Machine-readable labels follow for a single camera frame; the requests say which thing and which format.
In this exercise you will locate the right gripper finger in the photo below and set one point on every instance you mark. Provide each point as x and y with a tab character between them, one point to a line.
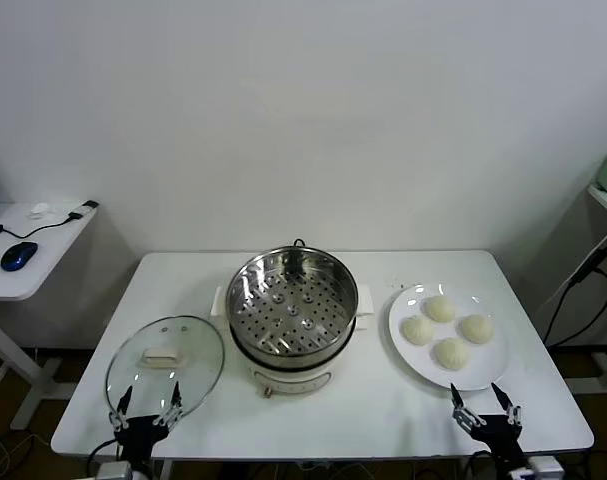
505	400
458	402

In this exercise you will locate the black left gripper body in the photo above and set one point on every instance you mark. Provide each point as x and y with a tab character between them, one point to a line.
140	435

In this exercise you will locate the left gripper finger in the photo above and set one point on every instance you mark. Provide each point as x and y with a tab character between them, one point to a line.
174	400
118	417

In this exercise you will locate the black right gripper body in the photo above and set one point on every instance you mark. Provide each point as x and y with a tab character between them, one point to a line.
498	435

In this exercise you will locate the white steamed baozi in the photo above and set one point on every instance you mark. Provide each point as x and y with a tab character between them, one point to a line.
439	309
417	330
452	354
477	328

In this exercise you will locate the round glass pot lid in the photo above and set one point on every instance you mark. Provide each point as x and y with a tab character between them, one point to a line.
198	350

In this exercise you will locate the stainless steel steamer basket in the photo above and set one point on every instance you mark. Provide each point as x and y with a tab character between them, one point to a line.
263	280

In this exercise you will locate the white oval plate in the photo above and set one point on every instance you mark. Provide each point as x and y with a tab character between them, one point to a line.
488	360

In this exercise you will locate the cream electric cooker pot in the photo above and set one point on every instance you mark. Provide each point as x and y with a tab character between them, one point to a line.
293	377

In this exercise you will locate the black power adapter bar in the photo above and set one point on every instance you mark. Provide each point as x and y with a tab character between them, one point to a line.
590	262

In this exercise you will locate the white side desk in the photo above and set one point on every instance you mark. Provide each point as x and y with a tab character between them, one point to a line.
43	250

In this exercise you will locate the blue computer mouse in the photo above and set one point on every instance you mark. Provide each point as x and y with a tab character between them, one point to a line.
18	256

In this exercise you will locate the small black white adapter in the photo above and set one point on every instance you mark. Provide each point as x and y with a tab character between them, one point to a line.
89	206

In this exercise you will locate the small white crumpled object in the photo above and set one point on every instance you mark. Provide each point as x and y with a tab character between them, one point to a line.
40	210

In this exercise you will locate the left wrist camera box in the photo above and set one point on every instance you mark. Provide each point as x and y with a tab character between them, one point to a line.
114	471

